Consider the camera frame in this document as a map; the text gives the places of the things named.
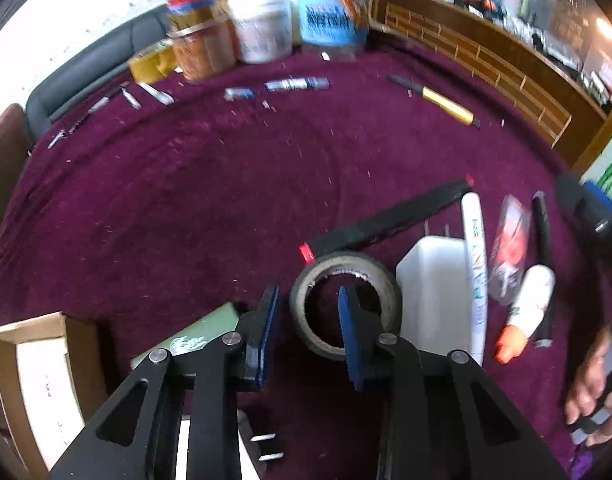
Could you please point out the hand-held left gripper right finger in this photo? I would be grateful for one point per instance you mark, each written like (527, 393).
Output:
(348, 345)

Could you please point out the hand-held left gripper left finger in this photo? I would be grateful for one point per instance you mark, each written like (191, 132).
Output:
(268, 340)

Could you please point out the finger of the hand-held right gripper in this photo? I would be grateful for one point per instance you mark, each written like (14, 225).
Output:
(573, 200)

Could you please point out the black stick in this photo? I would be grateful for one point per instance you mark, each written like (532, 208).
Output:
(541, 230)

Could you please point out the grey tape roll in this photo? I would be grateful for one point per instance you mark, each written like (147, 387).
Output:
(311, 280)

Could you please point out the orange number candle packet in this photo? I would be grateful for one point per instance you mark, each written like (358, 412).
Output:
(508, 240)

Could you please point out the white glue bottle orange cap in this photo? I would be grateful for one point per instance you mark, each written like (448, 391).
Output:
(531, 300)

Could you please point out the large white power adapter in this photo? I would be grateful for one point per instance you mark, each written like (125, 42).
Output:
(431, 285)

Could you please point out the white paint pen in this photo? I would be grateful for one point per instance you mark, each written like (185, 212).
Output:
(473, 240)

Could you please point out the cardboard box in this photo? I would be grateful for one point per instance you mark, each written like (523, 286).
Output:
(80, 360)

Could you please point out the person's right hand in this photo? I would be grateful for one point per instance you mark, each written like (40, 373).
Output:
(588, 385)

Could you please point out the green card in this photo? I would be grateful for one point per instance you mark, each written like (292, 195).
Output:
(205, 327)

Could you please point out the white plug adapter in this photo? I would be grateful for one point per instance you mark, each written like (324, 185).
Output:
(247, 452)

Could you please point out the black marker with red ends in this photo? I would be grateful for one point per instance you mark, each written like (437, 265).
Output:
(401, 215)

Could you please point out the maroon table cloth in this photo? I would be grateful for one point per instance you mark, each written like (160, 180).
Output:
(185, 210)

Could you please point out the wooden slatted rack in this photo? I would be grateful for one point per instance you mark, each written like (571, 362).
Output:
(486, 70)

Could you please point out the yellow utility knife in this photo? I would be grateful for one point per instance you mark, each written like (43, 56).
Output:
(443, 104)

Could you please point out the cluttered shelf items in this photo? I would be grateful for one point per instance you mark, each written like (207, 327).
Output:
(526, 0)

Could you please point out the small blue battery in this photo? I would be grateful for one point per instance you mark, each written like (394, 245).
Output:
(238, 94)

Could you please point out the silver blue tube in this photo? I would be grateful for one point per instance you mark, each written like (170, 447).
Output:
(296, 84)

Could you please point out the wide metal tweezers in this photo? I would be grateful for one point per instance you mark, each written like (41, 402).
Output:
(155, 93)

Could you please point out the thin metal tweezers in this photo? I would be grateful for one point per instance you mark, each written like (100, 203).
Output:
(130, 98)

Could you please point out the yellow box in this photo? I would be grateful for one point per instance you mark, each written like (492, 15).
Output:
(148, 66)

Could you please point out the blue printed tub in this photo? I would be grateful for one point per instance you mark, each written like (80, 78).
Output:
(333, 10)

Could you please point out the clear jar with red lid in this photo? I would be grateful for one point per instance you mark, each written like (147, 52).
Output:
(200, 40)

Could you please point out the white plastic tub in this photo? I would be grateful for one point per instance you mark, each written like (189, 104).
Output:
(261, 25)

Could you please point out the grey sofa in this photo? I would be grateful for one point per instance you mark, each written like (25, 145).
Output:
(85, 70)

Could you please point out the brown chair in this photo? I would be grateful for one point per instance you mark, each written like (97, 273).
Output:
(5, 135)

